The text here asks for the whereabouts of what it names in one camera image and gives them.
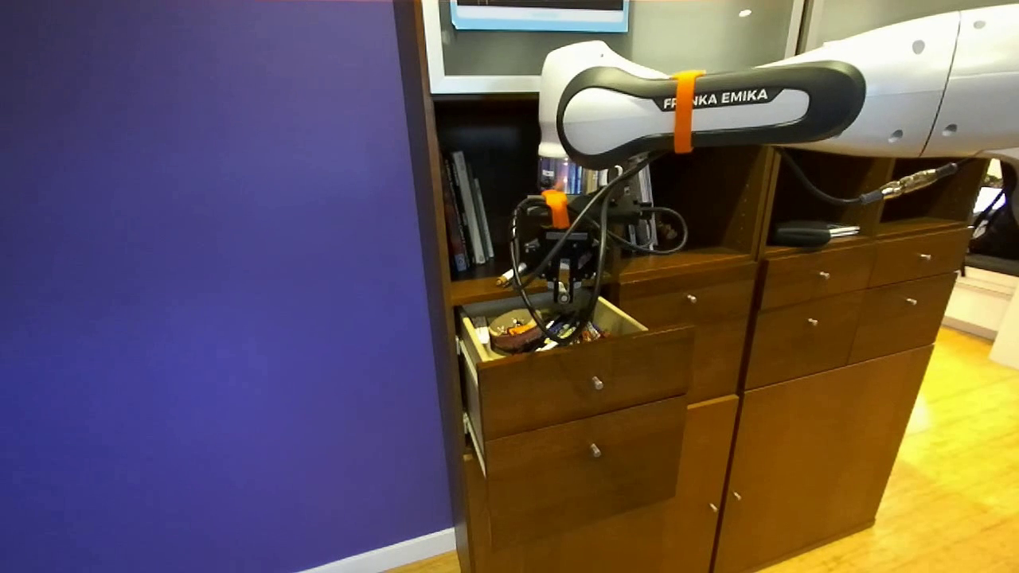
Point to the grey slim book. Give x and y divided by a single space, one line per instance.
470 208

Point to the white background furniture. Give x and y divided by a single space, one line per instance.
989 308

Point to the dark slim book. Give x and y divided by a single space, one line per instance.
452 227

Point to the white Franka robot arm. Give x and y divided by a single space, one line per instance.
910 84

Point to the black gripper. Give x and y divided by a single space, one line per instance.
567 245

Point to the brown wooden shelf cabinet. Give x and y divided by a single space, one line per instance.
700 262

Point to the closed brown wooden drawer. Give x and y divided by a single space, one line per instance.
919 257
808 336
695 300
817 278
901 313

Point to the shallow open wooden drawer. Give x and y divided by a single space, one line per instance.
584 376

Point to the black zipped case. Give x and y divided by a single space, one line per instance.
808 237

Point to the orange wrist clip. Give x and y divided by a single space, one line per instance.
555 208

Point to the black background furniture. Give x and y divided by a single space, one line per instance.
998 224

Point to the white flat book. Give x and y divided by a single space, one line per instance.
848 230

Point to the grey short book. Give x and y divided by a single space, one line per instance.
485 221

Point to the white baseboard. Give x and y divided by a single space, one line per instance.
383 554

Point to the brown round drawer item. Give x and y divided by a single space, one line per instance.
516 336

